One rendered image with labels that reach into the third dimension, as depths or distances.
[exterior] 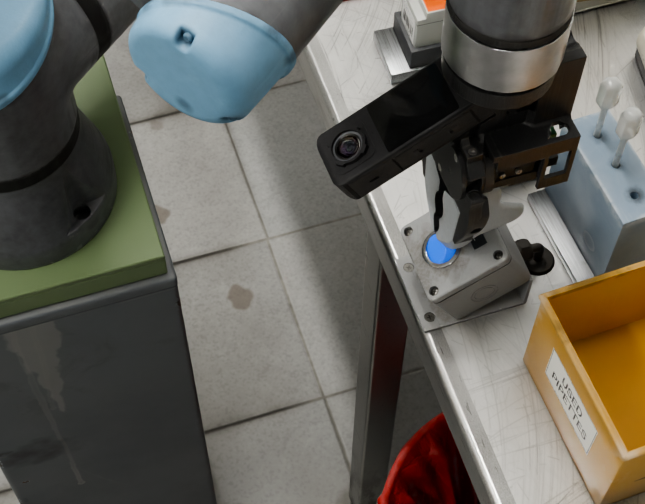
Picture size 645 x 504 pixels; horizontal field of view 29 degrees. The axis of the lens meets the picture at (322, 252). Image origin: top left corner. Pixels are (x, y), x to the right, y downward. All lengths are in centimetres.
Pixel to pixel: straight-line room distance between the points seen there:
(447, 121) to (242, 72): 20
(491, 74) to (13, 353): 50
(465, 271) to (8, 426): 46
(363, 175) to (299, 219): 129
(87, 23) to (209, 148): 129
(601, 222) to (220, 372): 107
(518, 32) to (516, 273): 29
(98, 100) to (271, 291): 97
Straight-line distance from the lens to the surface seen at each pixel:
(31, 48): 85
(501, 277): 96
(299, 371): 195
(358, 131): 81
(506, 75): 75
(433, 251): 96
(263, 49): 63
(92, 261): 100
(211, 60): 62
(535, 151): 83
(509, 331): 100
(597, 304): 95
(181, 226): 209
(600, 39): 119
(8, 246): 99
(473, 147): 82
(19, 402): 114
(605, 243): 99
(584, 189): 99
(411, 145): 79
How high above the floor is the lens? 175
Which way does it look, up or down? 58 degrees down
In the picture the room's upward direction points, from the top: 1 degrees clockwise
